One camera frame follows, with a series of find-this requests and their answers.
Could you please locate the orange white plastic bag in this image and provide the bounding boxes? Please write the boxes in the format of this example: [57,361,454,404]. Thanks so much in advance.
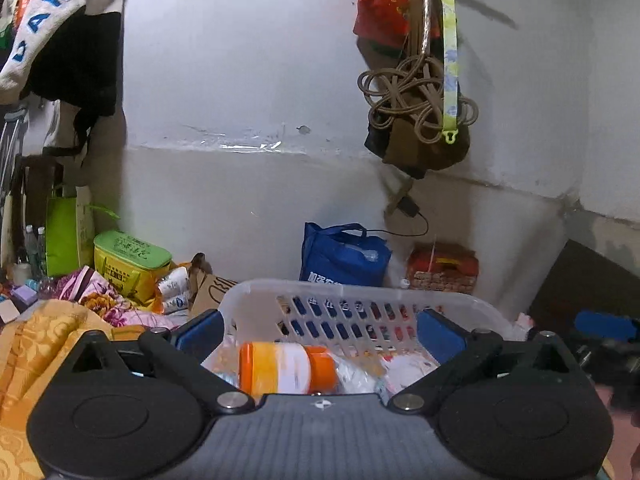
[0,0,41,46]

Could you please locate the dark wooden chair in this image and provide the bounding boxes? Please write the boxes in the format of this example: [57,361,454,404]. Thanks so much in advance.
[12,155,66,271]

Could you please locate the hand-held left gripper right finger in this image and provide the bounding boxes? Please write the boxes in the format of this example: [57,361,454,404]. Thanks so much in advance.
[387,309,572,415]

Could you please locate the dark wooden headboard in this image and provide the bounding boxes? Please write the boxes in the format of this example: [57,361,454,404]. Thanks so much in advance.
[527,239,640,331]

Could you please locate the yellow green tin box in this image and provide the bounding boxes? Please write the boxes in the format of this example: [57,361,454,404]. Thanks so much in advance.
[93,230,173,303]

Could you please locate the yellow-green strap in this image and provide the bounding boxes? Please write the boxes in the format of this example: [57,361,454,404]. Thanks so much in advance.
[437,0,461,146]

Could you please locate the white plastic-wrapped roll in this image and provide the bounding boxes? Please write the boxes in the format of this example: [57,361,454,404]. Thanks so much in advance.
[334,355,388,395]

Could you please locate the blue shopping bag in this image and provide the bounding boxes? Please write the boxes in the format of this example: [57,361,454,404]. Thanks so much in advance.
[299,221,393,288]

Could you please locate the white cloth blue letters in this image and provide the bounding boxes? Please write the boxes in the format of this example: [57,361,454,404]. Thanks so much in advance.
[0,0,126,106]

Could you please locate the olive brown bag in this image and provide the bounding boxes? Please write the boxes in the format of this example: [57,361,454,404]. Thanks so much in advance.
[364,40,471,180]

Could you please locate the orange patterned blanket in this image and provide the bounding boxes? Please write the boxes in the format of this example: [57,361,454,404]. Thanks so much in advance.
[0,300,151,480]

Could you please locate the brown rope coil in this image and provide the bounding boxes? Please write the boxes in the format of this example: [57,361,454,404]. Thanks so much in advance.
[357,55,478,143]

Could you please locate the white plastic basket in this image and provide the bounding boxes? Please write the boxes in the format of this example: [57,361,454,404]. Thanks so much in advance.
[202,279,516,401]

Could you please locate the orange bottle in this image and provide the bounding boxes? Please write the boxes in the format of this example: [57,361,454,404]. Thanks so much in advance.
[238,341,341,395]

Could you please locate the small purple box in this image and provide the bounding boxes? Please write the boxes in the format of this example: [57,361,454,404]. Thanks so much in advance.
[11,284,40,308]

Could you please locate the red hanging bag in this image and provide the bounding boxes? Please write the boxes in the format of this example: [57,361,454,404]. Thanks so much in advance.
[352,0,443,51]

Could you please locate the black charger cable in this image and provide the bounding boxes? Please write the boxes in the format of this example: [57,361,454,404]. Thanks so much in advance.
[365,212,430,238]

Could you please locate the white blue wrapped roll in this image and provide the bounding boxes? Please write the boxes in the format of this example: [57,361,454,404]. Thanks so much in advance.
[162,292,191,314]
[157,266,190,294]

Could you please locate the red patterned box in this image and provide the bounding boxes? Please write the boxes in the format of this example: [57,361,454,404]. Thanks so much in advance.
[406,242,480,296]

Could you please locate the white tote black trim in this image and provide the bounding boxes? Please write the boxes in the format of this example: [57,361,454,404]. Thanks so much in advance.
[42,100,96,158]

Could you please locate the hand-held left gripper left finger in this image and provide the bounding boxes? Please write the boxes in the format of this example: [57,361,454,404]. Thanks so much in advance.
[70,309,256,415]

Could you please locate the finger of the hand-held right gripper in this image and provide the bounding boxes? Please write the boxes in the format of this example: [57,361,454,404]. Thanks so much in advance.
[572,310,640,376]

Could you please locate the green shopping bag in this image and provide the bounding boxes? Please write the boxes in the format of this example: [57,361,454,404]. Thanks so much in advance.
[45,185,121,278]

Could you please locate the metal crutch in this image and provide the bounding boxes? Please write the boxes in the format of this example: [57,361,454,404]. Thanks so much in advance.
[0,102,28,191]

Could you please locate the white tissue pack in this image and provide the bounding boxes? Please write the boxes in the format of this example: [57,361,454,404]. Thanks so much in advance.
[380,350,441,396]

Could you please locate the black garment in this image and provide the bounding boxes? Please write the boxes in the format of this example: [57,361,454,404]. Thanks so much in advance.
[20,7,126,121]

